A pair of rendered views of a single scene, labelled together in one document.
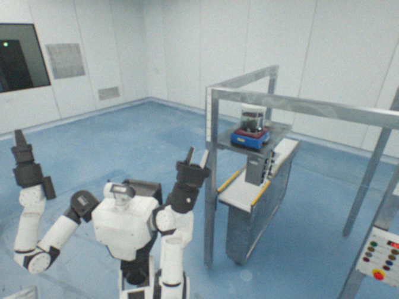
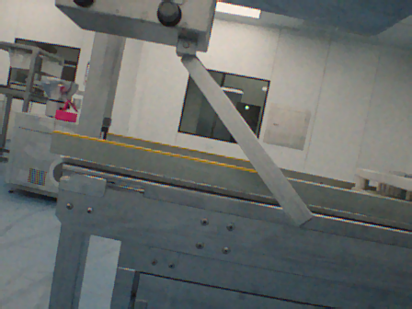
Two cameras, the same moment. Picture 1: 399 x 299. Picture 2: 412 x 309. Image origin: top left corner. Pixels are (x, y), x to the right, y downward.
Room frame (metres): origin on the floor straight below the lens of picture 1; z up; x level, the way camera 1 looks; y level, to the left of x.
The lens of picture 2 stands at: (1.17, -0.89, 0.87)
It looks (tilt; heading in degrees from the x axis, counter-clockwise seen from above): 3 degrees down; 55
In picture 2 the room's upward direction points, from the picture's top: 11 degrees clockwise
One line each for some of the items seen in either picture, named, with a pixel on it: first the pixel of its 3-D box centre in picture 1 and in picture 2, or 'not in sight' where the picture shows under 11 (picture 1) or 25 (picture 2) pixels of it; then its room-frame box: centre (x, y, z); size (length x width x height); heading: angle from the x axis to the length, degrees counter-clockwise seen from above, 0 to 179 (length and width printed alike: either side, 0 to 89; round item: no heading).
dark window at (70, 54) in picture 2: not in sight; (41, 73); (1.92, 5.73, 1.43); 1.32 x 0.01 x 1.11; 140
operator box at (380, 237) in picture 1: (385, 256); not in sight; (0.76, -0.89, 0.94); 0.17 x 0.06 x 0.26; 55
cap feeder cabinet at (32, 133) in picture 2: not in sight; (54, 157); (1.80, 2.51, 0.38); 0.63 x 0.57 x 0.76; 140
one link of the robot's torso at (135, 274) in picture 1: (136, 252); not in sight; (0.89, 0.34, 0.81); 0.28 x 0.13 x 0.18; 10
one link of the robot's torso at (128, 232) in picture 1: (133, 219); not in sight; (0.86, 0.32, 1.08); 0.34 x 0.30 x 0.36; 77
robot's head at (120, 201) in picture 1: (119, 193); not in sight; (0.81, 0.34, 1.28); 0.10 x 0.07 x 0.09; 77
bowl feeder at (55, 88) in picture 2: not in sight; (62, 100); (1.80, 2.58, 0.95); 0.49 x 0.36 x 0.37; 140
